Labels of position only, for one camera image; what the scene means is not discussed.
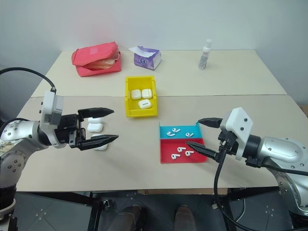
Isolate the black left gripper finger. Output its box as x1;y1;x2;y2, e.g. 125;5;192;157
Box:
77;108;115;119
77;135;120;151

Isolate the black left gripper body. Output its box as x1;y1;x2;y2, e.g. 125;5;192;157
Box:
54;113;87;149

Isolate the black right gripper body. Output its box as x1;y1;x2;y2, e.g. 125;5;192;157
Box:
217;126;239;156

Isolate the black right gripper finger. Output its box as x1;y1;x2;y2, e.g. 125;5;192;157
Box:
197;117;223;128
185;141;221;161

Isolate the yellow plastic bin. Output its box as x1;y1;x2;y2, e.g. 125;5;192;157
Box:
124;75;158;118

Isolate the blue plastic tray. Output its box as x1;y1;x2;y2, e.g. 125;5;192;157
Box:
158;121;205;140

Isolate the red plastic tray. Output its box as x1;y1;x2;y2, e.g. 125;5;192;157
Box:
159;137;209;165

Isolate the red fabric pouch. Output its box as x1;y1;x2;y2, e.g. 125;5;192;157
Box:
71;41;122;78

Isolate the white spray bottle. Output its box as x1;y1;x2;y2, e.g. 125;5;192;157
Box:
197;38;213;71

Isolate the purple tissue pack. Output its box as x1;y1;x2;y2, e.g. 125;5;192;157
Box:
128;45;163;71

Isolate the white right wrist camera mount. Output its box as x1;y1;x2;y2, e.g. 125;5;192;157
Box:
219;107;254;161

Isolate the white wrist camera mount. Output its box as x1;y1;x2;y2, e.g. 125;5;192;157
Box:
39;90;64;149
219;107;254;161

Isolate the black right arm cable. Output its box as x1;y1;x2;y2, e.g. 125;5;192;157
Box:
213;141;244;231

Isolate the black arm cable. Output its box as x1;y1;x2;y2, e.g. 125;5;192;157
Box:
213;141;244;231
0;67;57;94

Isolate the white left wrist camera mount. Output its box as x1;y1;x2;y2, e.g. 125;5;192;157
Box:
39;90;64;149

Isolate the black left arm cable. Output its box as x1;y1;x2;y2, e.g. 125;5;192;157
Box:
0;67;57;94

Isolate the thin white floor cable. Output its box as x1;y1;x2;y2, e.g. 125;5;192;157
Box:
234;199;246;223

